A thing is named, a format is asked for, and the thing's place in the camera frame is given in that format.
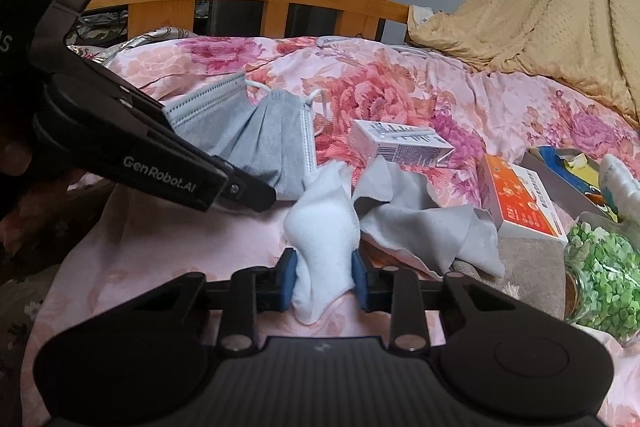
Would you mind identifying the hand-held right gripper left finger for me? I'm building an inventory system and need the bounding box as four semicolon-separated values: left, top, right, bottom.
127;249;298;353

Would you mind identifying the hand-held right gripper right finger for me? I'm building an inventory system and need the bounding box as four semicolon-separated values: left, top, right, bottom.
351;252;521;353

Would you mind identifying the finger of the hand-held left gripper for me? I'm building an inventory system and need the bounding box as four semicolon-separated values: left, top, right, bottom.
50;49;173;135
215;164;277;212

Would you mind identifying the grey face mask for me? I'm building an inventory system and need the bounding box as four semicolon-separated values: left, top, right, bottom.
162;72;326;202

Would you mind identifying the white sock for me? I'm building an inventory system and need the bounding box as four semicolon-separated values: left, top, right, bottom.
283;161;362;325
599;154;640;224

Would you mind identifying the grey sock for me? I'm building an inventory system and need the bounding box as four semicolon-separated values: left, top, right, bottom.
351;154;506;279

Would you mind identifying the cardboard tray with cartoon print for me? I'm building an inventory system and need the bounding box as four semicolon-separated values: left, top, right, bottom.
520;146;640;224

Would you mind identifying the person's left hand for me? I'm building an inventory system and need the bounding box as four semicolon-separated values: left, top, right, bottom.
0;139;36;178

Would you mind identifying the silver floral bed cover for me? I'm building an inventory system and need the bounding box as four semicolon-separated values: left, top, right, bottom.
65;12;206;60

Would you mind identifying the white medicine box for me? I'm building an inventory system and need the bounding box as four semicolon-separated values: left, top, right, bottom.
346;119;456;171

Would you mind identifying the orange medicine box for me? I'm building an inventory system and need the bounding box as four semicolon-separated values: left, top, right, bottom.
477;154;570;244

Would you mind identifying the pink floral bedsheet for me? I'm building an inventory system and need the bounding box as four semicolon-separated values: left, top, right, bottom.
47;36;640;427

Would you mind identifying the white cloth with star print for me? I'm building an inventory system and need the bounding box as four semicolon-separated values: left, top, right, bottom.
406;3;441;44

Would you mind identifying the bag of green peas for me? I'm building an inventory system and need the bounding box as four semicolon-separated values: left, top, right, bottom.
562;212;640;343

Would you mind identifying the yellow dotted quilt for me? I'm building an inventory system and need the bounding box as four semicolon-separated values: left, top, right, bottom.
407;0;640;130

